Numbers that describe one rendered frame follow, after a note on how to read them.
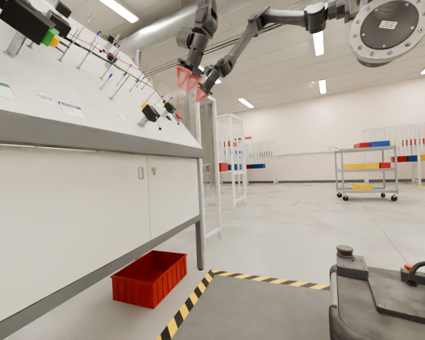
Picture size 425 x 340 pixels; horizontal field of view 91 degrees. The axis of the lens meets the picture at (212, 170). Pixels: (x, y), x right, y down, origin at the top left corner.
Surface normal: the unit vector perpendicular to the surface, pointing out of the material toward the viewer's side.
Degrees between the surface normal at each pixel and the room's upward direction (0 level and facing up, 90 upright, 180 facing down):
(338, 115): 90
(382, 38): 90
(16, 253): 90
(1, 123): 90
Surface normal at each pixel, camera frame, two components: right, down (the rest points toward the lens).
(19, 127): 0.94, -0.04
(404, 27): -0.50, 0.03
